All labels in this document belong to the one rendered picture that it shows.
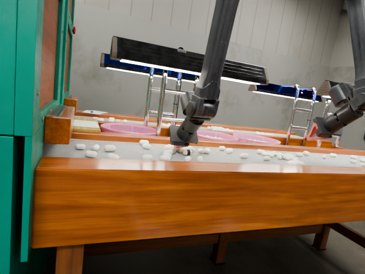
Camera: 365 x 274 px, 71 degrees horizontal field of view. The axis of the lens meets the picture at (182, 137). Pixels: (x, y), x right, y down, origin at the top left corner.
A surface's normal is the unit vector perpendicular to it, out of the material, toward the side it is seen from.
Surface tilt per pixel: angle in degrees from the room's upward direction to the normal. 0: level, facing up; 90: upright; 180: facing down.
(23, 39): 90
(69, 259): 90
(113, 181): 90
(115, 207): 90
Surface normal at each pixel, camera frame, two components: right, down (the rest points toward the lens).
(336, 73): -0.90, -0.05
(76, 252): 0.36, 0.20
